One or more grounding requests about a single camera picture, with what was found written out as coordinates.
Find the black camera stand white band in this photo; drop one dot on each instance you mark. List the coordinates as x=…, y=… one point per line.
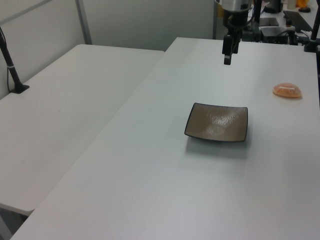
x=313, y=37

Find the grey partition post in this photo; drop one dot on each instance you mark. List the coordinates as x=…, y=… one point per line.
x=83, y=20

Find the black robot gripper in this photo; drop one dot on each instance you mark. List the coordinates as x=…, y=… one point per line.
x=236, y=17

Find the orange object on desk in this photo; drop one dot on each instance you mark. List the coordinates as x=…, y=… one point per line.
x=301, y=3

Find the yellow object behind partition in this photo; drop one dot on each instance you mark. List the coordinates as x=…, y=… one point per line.
x=219, y=7

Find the black computer keyboard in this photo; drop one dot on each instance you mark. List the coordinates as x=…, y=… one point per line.
x=297, y=20

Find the grey flat tablet device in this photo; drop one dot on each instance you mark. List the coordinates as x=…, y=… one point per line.
x=268, y=21

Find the black electronics box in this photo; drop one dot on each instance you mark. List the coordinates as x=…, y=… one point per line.
x=273, y=33

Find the black monitor base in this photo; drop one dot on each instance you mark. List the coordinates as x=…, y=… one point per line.
x=273, y=6

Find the black computer mouse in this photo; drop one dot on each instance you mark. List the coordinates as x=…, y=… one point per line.
x=305, y=9

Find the white side table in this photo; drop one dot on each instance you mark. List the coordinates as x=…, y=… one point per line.
x=62, y=112

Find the black vertical pole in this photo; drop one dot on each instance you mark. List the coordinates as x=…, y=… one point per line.
x=258, y=11

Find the orange shrimp-like food item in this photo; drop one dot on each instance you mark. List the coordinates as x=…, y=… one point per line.
x=287, y=90

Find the square brown ceramic plate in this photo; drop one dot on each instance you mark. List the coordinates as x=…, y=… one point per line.
x=217, y=122

